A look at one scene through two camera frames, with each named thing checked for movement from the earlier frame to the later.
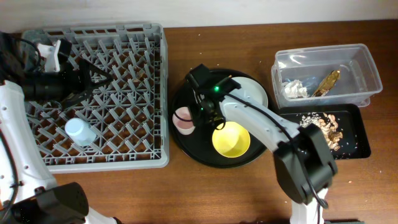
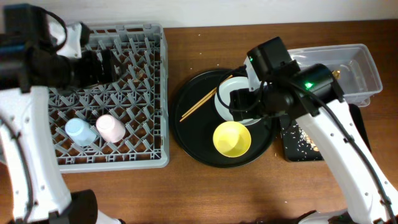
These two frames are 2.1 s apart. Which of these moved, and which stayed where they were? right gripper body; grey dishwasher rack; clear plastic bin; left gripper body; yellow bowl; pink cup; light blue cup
Moved: left gripper body; pink cup; right gripper body
Stayed: clear plastic bin; grey dishwasher rack; light blue cup; yellow bowl
